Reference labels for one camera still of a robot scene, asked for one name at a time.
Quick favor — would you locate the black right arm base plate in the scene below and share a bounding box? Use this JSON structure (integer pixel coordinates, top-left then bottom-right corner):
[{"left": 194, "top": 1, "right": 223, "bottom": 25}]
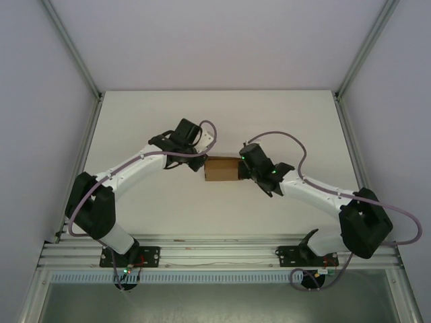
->
[{"left": 274, "top": 245, "right": 339, "bottom": 269}]

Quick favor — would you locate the grey sheet metal panel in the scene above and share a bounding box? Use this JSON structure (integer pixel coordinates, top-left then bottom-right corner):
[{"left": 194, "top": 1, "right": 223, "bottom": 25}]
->
[{"left": 36, "top": 281, "right": 405, "bottom": 323}]

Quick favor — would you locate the slotted pale cable duct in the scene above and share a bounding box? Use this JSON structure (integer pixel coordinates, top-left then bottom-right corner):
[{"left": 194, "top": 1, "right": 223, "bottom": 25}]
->
[{"left": 50, "top": 271, "right": 337, "bottom": 284}]

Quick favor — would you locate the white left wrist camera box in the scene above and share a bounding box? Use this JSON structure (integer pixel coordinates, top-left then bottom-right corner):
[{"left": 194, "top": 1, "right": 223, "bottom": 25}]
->
[{"left": 197, "top": 126, "right": 216, "bottom": 151}]

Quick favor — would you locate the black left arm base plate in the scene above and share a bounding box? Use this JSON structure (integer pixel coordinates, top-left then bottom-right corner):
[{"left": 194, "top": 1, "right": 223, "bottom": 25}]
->
[{"left": 99, "top": 246, "right": 161, "bottom": 269}]

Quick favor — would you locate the aluminium frame post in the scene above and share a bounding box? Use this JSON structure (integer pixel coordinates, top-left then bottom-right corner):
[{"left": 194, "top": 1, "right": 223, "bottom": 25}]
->
[
  {"left": 40, "top": 0, "right": 103, "bottom": 100},
  {"left": 335, "top": 0, "right": 400, "bottom": 100}
]

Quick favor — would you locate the brown cardboard paper box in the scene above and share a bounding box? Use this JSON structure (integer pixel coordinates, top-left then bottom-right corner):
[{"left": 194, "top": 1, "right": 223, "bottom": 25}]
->
[{"left": 203, "top": 156, "right": 240, "bottom": 182}]

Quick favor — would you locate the aluminium mounting rail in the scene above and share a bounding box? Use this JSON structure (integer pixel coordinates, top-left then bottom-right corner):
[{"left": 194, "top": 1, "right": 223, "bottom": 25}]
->
[{"left": 36, "top": 235, "right": 403, "bottom": 270}]

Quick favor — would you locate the aluminium table side rail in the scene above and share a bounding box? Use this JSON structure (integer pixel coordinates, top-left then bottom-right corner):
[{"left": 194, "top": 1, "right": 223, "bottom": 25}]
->
[
  {"left": 335, "top": 96, "right": 400, "bottom": 244},
  {"left": 53, "top": 96, "right": 104, "bottom": 244}
]

